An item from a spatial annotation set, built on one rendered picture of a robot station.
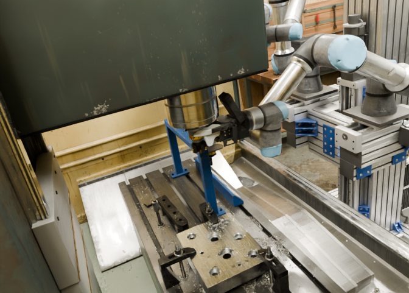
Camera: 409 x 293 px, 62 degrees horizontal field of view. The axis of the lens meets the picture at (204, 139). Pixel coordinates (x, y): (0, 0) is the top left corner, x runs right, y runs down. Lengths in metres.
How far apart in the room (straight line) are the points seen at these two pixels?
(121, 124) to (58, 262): 1.30
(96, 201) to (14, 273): 1.37
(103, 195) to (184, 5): 1.44
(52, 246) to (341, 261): 1.14
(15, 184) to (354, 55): 1.07
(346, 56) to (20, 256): 1.08
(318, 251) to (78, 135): 1.37
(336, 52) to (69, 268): 1.02
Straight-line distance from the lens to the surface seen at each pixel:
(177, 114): 0.96
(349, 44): 1.27
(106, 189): 2.10
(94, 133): 2.04
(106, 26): 0.80
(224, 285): 1.14
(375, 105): 1.70
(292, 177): 1.91
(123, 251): 1.87
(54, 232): 0.81
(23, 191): 0.78
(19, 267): 0.72
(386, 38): 1.91
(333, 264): 1.54
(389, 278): 1.61
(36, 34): 0.80
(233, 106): 1.06
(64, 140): 2.04
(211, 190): 1.44
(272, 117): 1.15
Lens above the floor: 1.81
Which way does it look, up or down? 24 degrees down
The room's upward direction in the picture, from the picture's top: 10 degrees counter-clockwise
